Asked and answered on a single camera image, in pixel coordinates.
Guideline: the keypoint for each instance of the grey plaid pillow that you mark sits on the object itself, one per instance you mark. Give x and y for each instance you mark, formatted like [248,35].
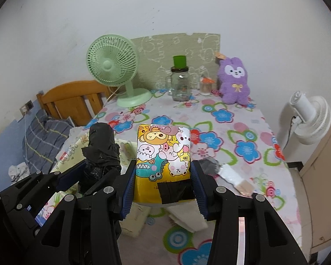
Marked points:
[43,140]

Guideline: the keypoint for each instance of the white standing fan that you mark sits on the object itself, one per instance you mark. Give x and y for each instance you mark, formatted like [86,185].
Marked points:
[311,120]

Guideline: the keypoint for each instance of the yellow cartoon tissue pack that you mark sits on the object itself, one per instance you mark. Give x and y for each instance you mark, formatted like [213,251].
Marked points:
[162,169]

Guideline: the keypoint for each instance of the glass jar green lid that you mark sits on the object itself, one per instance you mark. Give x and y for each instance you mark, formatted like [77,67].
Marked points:
[180,87]

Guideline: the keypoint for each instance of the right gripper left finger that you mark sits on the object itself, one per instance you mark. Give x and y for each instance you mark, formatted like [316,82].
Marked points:
[85,230]

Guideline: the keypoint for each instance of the cream birthday-print storage box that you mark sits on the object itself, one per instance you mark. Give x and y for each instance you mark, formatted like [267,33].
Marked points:
[134,221]

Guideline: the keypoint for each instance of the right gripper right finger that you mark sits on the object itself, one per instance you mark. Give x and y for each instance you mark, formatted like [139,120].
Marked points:
[267,239]

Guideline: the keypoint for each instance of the floral tablecloth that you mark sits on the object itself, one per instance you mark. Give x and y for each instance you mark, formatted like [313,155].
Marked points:
[231,134]

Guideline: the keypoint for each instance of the purple plush bunny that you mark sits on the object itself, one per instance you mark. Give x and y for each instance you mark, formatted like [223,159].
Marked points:
[233,79]

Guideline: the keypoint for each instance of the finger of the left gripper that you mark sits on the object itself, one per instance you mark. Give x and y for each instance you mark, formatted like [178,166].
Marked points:
[30,187]
[91,179]

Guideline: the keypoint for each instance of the beige cabinet door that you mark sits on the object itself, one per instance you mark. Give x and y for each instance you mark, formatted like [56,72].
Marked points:
[316,177]

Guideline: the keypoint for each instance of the wall socket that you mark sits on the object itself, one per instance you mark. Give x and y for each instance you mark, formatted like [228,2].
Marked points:
[26,107]

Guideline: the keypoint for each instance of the cotton swab container orange lid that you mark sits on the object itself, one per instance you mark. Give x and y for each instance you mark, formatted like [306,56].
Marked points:
[206,86]

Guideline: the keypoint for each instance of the grey drawstring pouch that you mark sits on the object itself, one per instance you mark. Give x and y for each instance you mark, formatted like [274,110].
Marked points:
[210,166]

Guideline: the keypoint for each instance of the green desk fan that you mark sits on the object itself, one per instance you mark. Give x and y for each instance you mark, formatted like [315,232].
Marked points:
[113,61]

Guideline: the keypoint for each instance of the white and beige sock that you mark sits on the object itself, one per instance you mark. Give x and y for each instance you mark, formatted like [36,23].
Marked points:
[242,186]

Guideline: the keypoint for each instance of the white folded towel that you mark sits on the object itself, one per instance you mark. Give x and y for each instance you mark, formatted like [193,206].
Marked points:
[188,216]

